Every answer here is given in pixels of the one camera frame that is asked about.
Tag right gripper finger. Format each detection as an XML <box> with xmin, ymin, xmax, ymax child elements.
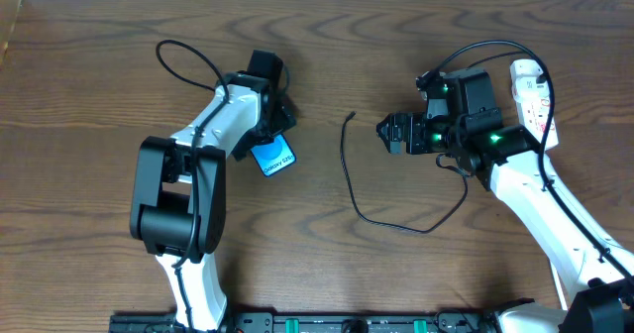
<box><xmin>376</xmin><ymin>114</ymin><xmax>396</xmax><ymax>138</ymax></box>
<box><xmin>384</xmin><ymin>138</ymin><xmax>406</xmax><ymax>155</ymax></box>

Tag blue Samsung Galaxy smartphone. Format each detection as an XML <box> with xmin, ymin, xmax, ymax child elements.
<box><xmin>251</xmin><ymin>135</ymin><xmax>296</xmax><ymax>177</ymax></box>

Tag black USB charging cable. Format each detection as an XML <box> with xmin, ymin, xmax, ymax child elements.
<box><xmin>339</xmin><ymin>50</ymin><xmax>550</xmax><ymax>235</ymax></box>

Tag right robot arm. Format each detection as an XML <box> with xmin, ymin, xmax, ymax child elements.
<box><xmin>376</xmin><ymin>59</ymin><xmax>633</xmax><ymax>332</ymax></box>

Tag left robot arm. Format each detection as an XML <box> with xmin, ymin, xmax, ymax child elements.
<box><xmin>110</xmin><ymin>51</ymin><xmax>296</xmax><ymax>332</ymax></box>

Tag white power strip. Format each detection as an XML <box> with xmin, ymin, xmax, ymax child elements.
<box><xmin>511</xmin><ymin>82</ymin><xmax>550</xmax><ymax>142</ymax></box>

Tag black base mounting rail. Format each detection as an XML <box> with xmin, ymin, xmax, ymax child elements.
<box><xmin>108</xmin><ymin>311</ymin><xmax>498</xmax><ymax>333</ymax></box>

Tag white power strip cord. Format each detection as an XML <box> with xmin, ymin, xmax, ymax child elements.
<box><xmin>548</xmin><ymin>261</ymin><xmax>570</xmax><ymax>312</ymax></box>

